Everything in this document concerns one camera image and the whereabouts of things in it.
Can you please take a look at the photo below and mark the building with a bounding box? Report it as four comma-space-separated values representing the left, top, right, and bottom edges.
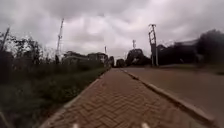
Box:
61, 50, 110, 68

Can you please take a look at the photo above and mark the red brick path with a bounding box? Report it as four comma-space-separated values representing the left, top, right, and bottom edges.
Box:
38, 68, 209, 128

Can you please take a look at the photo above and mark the double pole pylon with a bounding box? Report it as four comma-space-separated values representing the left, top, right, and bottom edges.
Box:
148, 23, 160, 67

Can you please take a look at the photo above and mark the lattice mast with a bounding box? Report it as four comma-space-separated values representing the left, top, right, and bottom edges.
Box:
55, 18, 65, 58

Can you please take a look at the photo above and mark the concrete kerb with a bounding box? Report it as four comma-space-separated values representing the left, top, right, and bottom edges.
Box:
119, 68, 218, 127

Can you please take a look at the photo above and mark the row of trees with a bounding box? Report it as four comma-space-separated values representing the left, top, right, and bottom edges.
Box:
115, 28, 224, 68

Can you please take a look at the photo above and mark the row of bushes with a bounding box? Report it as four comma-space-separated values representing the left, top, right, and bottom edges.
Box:
0, 27, 106, 84

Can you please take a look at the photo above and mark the grass verge with weeds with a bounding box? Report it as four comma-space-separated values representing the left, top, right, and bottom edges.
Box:
0, 68, 110, 128

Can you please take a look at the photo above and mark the grey asphalt road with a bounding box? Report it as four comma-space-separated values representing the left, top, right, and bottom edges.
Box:
122, 67, 224, 124

